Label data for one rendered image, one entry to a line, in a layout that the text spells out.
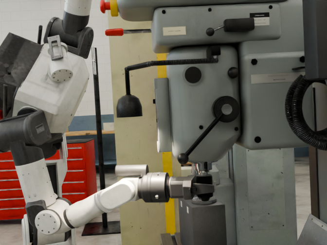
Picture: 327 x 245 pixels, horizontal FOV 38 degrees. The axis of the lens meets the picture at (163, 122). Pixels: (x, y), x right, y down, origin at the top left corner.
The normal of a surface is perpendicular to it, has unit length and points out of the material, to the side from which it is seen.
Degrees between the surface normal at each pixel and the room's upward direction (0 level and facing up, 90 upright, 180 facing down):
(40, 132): 81
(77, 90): 85
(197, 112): 90
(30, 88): 57
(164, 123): 90
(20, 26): 90
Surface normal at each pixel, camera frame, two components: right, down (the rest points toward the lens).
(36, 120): 0.94, -0.19
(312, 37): -1.00, 0.06
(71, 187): -0.08, 0.06
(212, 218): 0.18, 0.04
